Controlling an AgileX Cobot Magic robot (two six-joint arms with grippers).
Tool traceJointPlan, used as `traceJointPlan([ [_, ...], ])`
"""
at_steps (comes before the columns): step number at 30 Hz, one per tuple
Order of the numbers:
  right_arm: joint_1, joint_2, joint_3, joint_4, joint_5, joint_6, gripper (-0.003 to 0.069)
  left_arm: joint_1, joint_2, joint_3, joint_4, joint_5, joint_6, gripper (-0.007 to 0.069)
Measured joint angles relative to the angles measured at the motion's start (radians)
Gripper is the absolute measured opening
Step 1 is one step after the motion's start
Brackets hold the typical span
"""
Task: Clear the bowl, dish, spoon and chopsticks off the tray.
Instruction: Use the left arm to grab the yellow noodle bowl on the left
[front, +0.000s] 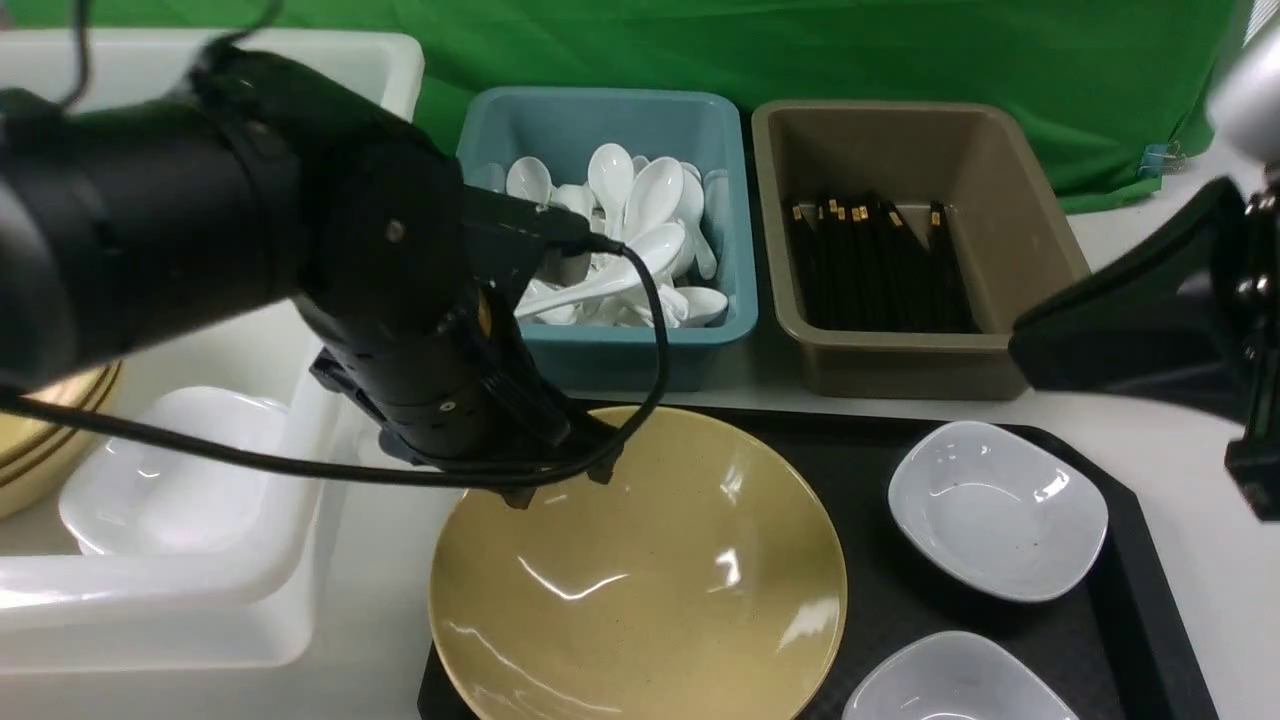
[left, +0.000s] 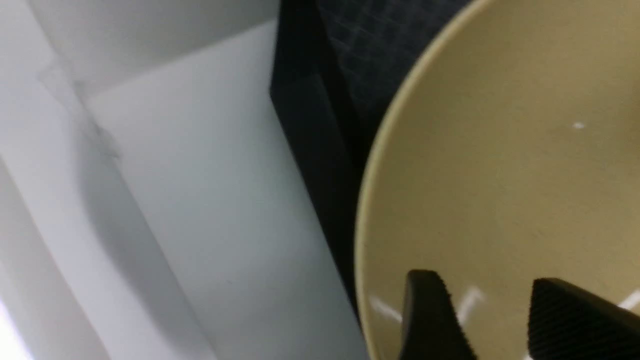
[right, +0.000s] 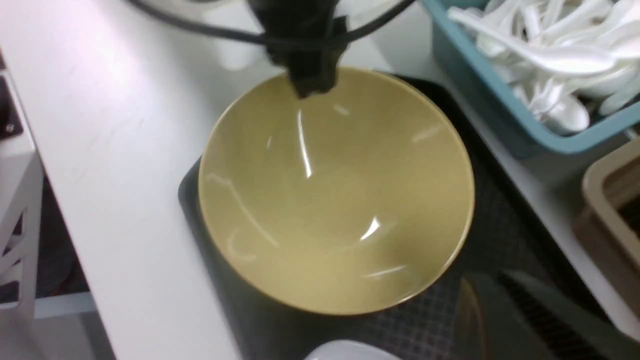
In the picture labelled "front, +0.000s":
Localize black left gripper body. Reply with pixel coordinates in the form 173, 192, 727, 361
310, 350, 621, 509

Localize white soup spoon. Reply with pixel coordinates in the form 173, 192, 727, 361
515, 222, 686, 320

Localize yellow noodle bowl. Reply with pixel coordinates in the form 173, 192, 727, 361
428, 407, 849, 719

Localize white square dish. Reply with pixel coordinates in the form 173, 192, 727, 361
887, 421, 1108, 603
842, 632, 1076, 719

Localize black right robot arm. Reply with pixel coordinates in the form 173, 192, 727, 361
1009, 18, 1279, 523

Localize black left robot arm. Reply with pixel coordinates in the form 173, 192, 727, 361
3, 42, 625, 509

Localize large white plastic tub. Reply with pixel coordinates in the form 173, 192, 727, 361
0, 29, 426, 671

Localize pile of white spoons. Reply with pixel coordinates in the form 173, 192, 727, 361
484, 143, 730, 329

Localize blue plastic spoon bin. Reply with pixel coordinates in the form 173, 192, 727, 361
454, 87, 759, 393

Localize white square dishes in tub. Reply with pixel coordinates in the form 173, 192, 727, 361
58, 386, 289, 555

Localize bundle of black chopsticks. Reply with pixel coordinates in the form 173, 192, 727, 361
783, 191, 980, 334

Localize stacked yellow bowls in tub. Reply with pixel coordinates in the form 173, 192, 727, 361
1, 361, 123, 519

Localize brown plastic chopstick bin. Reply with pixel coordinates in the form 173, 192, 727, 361
751, 100, 1089, 401

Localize green backdrop cloth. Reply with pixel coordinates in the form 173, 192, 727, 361
0, 0, 1251, 217

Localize blue binder clip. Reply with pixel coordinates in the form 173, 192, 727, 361
1137, 141, 1187, 178

